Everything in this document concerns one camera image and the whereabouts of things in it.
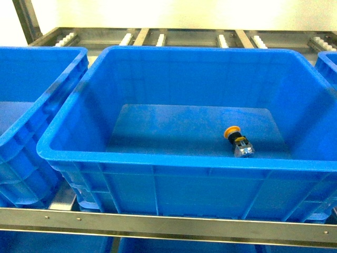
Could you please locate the yellow mushroom push button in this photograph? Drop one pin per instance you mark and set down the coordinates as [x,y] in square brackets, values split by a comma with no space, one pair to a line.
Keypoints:
[241,146]

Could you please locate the blue plastic crate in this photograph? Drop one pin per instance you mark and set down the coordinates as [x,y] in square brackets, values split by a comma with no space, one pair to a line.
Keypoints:
[142,133]

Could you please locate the blue lower right crate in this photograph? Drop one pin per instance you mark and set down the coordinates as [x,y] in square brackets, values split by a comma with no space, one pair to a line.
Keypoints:
[156,245]

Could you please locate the stainless steel shelf rack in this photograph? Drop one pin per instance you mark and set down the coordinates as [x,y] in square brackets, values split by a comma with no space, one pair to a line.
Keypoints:
[174,14]

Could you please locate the blue lower left crate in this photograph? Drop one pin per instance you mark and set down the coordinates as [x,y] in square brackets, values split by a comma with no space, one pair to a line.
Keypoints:
[52,242]

